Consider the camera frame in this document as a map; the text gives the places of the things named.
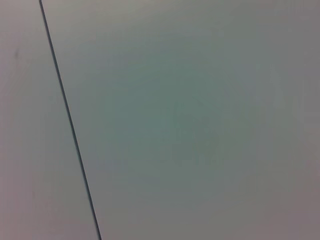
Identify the dark panel joint line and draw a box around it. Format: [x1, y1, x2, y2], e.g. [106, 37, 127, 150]
[38, 0, 103, 240]

